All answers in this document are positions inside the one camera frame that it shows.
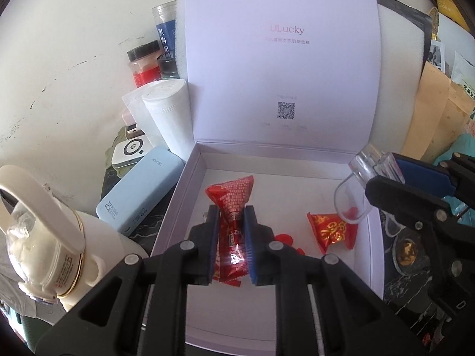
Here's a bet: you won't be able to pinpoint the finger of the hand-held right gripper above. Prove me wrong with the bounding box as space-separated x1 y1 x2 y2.
365 176 475 317
391 152 475 227

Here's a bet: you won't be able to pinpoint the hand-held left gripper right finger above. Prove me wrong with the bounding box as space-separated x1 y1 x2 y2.
243 205 424 356

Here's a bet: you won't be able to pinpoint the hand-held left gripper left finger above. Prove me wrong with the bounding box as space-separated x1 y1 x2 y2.
35 204 220 356

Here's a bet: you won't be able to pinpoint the long red snack packet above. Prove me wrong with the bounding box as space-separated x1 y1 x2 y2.
205 175 257 288

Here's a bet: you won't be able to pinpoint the red gold-print snack packet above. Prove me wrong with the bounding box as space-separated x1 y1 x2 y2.
306 211 359 255

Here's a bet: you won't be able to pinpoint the white hinged gift box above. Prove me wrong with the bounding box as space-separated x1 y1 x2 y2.
150 0 387 353

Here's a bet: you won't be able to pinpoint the kraft paper bag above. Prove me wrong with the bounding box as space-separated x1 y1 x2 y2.
427 78 475 164
403 61 451 160

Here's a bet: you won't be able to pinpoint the light blue power bank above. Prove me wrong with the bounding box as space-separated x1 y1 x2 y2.
96 146 186 236

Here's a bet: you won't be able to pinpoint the white printed pouch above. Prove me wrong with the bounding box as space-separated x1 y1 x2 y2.
451 52 475 93

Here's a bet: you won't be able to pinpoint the cream insulated bottle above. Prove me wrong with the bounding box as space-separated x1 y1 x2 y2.
0 165 149 312

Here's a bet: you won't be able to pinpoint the black and white photo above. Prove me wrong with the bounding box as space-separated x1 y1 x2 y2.
427 39 446 73

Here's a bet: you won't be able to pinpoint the white round-marked charger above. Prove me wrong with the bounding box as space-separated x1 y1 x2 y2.
111 137 152 167

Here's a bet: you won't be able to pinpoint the pale green lace mat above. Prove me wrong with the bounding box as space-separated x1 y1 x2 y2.
105 126 129 179

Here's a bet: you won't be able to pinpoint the white tissue roll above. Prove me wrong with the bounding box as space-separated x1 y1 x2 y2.
142 79 195 162

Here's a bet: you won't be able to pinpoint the gold round ornament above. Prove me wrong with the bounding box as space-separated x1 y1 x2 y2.
430 7 440 41

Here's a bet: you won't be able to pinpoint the white tissue pack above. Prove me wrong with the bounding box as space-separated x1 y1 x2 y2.
122 88 164 145

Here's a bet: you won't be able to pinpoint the yellow bag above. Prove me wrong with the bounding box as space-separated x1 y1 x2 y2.
434 0 468 26

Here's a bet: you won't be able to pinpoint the small dark jar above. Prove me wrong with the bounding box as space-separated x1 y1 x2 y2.
158 53 180 80

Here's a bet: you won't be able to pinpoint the red jar with black lid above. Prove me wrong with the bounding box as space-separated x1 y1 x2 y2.
127 40 164 89

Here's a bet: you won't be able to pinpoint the dark green container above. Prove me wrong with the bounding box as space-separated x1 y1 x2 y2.
15 313 56 356

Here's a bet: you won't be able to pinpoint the grey cloth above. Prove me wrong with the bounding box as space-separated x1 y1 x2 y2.
0 260 38 316

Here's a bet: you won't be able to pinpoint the blue label clear jar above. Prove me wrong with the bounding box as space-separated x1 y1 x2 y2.
151 1 178 58

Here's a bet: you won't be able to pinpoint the white frame glasses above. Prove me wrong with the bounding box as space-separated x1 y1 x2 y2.
379 208 409 238

